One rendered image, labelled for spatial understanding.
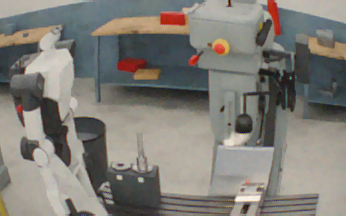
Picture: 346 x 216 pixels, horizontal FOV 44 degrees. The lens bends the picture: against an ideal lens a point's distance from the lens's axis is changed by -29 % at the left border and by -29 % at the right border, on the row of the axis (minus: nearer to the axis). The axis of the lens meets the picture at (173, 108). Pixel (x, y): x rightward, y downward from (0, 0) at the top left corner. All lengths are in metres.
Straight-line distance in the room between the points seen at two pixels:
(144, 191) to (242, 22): 0.96
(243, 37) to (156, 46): 4.97
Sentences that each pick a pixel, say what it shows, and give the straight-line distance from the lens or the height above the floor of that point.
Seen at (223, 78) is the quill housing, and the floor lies 1.59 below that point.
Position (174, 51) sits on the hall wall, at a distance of 6.83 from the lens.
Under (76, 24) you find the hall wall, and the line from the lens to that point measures 7.26.
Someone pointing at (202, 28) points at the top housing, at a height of 1.82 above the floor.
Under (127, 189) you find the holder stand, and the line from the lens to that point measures 2.50.
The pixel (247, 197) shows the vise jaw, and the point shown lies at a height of 1.05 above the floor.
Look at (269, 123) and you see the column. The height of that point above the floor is 1.23.
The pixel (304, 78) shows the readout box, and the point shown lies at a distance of 2.39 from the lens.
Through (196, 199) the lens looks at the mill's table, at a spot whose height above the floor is 0.94.
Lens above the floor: 2.29
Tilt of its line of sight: 22 degrees down
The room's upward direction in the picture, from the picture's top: 2 degrees counter-clockwise
